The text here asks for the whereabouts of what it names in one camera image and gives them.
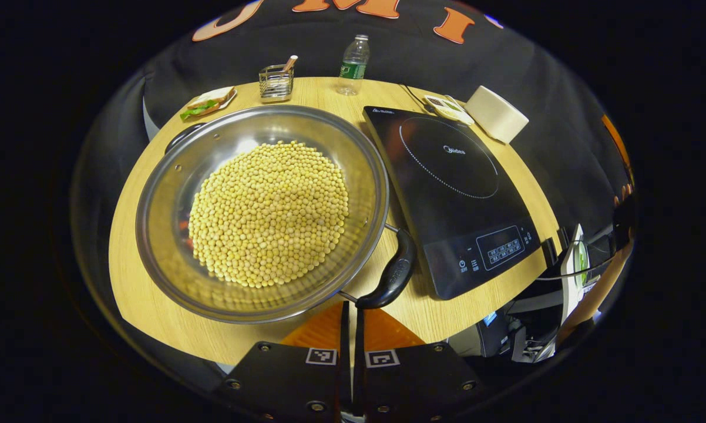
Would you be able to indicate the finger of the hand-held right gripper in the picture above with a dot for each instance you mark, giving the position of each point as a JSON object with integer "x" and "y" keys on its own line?
{"x": 618, "y": 147}

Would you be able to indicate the black induction cooktop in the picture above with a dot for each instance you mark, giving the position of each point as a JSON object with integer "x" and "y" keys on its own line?
{"x": 447, "y": 194}

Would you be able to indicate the sandwich on white plate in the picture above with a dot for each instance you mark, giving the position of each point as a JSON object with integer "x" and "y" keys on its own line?
{"x": 207, "y": 103}

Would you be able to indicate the white toaster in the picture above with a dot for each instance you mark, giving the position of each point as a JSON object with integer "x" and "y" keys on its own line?
{"x": 497, "y": 114}

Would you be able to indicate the white divided dish with beans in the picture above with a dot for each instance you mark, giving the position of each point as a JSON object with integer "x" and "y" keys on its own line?
{"x": 447, "y": 108}

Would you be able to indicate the black backdrop cloth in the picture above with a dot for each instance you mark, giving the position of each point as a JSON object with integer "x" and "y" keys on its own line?
{"x": 400, "y": 59}

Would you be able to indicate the dark electronic equipment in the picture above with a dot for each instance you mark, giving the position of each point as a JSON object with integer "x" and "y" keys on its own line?
{"x": 506, "y": 335}

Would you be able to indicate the pile of yellow soybeans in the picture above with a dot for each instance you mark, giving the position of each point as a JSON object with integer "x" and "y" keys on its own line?
{"x": 268, "y": 214}

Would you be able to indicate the clear plastic water bottle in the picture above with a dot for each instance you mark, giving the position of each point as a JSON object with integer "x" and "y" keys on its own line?
{"x": 353, "y": 64}

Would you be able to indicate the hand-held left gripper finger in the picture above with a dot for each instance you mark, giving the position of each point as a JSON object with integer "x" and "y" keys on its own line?
{"x": 359, "y": 352}
{"x": 345, "y": 352}

